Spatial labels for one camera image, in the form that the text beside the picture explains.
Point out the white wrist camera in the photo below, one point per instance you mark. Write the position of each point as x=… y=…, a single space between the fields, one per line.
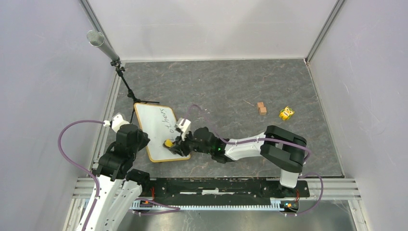
x=183 y=126
x=116 y=122

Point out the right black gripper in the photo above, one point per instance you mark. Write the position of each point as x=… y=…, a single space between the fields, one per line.
x=182 y=150

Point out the lower wooden cube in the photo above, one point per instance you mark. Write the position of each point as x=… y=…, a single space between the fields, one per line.
x=262 y=111

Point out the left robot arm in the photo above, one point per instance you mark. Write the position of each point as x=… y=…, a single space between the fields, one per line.
x=119 y=184

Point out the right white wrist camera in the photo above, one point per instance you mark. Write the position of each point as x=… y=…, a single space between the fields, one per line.
x=183 y=126

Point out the wooden cube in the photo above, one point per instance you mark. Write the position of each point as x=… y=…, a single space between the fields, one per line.
x=262 y=111
x=260 y=105

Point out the yellow bone shaped eraser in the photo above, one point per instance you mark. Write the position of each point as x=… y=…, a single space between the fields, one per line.
x=168 y=143

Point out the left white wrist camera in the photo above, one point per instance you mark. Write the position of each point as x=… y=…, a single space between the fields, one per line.
x=116 y=122

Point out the silver microphone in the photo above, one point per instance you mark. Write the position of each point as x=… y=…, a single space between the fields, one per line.
x=97 y=39

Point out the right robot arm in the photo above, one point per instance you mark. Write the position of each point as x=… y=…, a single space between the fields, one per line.
x=286 y=150

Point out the black microphone tripod stand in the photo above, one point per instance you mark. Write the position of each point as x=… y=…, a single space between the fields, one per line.
x=120 y=72

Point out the upper wooden cube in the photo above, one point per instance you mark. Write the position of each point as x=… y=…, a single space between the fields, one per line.
x=260 y=105

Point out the yellow owl toy block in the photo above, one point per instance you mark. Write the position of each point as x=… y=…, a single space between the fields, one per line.
x=286 y=113

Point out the yellow framed whiteboard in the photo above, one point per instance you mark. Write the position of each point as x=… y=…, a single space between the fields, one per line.
x=159 y=123

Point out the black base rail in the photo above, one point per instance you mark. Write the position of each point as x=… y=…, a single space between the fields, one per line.
x=221 y=191

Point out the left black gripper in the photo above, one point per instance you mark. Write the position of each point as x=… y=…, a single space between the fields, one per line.
x=145 y=138

